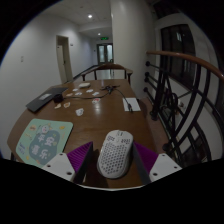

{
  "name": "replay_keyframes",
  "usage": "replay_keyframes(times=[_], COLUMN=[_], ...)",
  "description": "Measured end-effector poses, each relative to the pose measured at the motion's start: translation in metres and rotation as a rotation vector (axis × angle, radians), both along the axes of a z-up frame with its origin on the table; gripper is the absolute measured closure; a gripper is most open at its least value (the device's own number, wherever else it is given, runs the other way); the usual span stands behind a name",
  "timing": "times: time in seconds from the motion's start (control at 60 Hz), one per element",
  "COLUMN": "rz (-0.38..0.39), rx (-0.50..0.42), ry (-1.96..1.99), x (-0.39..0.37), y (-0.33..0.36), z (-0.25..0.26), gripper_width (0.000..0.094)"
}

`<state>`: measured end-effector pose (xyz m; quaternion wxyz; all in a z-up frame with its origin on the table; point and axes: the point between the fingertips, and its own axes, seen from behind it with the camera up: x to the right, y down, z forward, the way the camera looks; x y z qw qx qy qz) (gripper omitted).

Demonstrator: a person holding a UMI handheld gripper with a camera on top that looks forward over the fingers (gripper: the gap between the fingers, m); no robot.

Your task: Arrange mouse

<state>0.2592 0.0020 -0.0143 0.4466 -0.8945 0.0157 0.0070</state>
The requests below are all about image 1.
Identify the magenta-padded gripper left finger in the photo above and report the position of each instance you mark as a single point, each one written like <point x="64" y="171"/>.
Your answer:
<point x="59" y="164"/>

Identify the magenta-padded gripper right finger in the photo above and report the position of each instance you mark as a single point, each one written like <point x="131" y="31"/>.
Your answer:
<point x="164" y="165"/>

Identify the white perforated computer mouse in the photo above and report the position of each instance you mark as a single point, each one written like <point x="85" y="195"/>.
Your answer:
<point x="115" y="153"/>

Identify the green printed mouse pad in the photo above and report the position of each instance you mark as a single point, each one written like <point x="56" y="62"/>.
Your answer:
<point x="41" y="140"/>

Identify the small white sticker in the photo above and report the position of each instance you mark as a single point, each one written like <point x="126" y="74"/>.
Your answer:
<point x="75" y="89"/>
<point x="78" y="93"/>
<point x="95" y="93"/>
<point x="89" y="90"/>
<point x="79" y="111"/>

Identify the white paper sheet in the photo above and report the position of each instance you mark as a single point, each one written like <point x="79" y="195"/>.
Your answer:
<point x="135" y="104"/>

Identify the black closed laptop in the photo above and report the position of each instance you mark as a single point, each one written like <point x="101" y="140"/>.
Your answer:
<point x="45" y="97"/>

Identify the red and white sticker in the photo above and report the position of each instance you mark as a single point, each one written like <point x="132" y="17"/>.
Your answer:
<point x="96" y="100"/>

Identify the small white flat box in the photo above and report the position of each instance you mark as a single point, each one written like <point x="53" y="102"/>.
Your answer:
<point x="84" y="85"/>

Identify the open side door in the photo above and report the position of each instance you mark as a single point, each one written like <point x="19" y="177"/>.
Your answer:
<point x="63" y="60"/>

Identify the wooden armchair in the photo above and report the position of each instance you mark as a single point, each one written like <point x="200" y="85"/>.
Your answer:
<point x="108" y="67"/>

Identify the black railing with wooden handrail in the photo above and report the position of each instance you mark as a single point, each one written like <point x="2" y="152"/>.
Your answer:
<point x="176" y="56"/>

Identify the dark framed window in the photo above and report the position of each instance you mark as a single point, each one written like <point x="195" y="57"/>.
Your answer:
<point x="178" y="50"/>

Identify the glazed double door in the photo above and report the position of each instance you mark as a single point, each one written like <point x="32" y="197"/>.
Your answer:
<point x="105" y="54"/>

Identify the green exit sign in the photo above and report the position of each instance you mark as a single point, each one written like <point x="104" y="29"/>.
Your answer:
<point x="104" y="38"/>

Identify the white wall plate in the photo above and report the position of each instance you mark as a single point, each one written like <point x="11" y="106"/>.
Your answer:
<point x="22" y="59"/>

